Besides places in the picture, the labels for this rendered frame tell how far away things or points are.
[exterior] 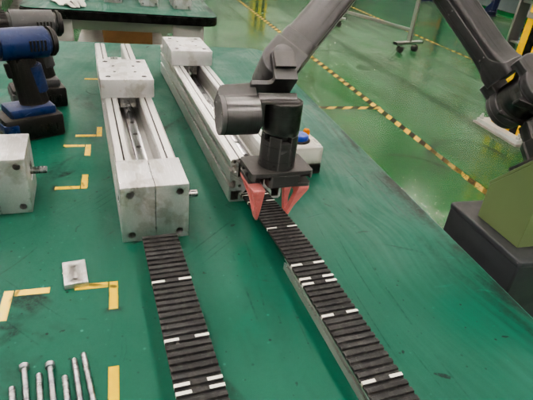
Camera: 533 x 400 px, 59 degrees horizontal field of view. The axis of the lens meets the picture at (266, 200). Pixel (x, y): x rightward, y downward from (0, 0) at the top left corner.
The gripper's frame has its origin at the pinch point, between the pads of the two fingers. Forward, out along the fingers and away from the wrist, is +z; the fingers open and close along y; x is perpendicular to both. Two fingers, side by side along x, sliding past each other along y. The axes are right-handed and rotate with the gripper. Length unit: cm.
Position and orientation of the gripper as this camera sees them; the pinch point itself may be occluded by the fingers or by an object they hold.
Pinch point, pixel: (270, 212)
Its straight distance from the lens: 79.7
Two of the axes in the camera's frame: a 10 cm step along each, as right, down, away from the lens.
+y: -9.3, 0.9, -3.5
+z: -1.0, 8.6, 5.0
